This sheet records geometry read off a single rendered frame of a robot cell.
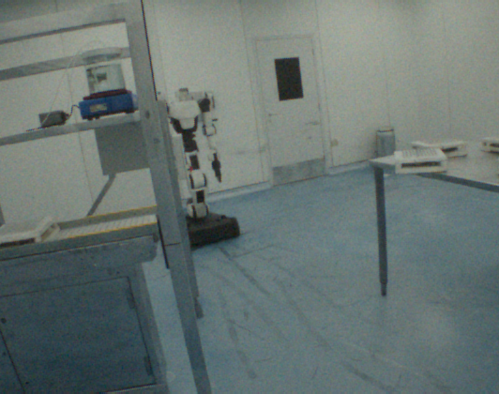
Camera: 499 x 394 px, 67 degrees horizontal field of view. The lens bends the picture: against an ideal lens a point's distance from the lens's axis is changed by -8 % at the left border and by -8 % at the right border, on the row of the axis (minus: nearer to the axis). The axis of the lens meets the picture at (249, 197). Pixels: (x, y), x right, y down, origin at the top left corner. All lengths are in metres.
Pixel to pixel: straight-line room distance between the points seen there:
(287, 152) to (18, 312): 4.79
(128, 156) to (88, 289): 0.56
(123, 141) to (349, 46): 5.28
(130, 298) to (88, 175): 3.79
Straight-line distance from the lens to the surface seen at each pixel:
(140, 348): 1.82
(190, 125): 3.92
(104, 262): 1.60
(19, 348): 1.93
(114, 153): 1.71
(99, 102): 1.56
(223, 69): 5.65
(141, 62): 1.41
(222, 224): 3.93
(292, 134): 6.01
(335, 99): 6.39
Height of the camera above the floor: 1.34
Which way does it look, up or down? 14 degrees down
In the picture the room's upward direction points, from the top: 8 degrees counter-clockwise
